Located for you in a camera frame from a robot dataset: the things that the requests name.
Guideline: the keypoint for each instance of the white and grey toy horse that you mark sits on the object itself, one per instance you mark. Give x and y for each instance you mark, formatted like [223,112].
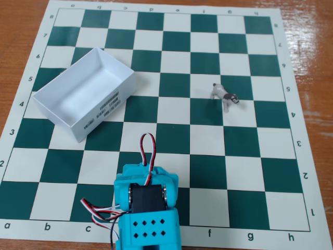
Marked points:
[220,91]

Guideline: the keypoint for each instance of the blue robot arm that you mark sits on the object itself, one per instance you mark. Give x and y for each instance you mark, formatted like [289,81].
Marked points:
[148,230]

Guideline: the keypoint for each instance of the white cardboard box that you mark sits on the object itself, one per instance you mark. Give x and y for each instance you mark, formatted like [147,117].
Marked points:
[86,91]

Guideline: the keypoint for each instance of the green and white chess mat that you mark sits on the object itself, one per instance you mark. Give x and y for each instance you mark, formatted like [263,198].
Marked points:
[173,86]

